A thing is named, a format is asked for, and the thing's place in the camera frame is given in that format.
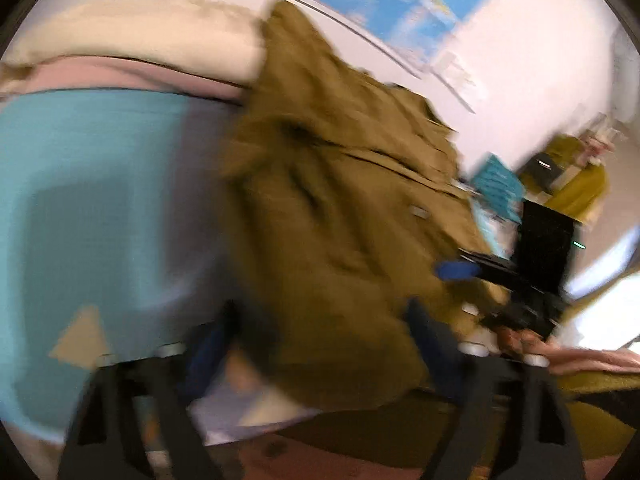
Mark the black handbag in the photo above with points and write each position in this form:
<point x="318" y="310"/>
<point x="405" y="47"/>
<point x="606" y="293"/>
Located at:
<point x="542" y="170"/>

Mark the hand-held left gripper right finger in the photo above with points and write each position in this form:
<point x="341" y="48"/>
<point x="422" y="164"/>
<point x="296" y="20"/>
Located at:
<point x="430" y="345"/>

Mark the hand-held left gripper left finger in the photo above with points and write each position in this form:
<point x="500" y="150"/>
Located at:
<point x="210" y="355"/>

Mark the teal perforated plastic basket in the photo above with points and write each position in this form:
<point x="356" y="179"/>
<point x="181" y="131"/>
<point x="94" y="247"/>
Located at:
<point x="500" y="185"/>

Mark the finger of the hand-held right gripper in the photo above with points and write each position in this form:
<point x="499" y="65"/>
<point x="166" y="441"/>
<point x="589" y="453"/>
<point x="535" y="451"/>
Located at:
<point x="457" y="270"/>

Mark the cream folded garment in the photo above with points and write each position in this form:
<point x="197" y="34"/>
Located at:
<point x="150" y="35"/>

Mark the person's right hand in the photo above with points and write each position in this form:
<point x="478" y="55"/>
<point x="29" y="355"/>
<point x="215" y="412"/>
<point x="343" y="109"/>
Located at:
<point x="525" y="345"/>

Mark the olive green jacket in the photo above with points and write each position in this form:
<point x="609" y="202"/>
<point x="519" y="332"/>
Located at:
<point x="340" y="220"/>

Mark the person's right forearm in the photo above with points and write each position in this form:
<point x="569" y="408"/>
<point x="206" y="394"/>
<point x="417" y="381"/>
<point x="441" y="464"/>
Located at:
<point x="595" y="360"/>

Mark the teal grey patterned bed sheet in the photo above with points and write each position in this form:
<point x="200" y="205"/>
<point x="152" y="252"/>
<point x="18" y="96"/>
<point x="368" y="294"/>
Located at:
<point x="100" y="200"/>

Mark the yellow hanging garment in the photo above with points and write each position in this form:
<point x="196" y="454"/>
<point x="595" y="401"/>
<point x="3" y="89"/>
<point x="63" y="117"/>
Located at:
<point x="580" y="190"/>

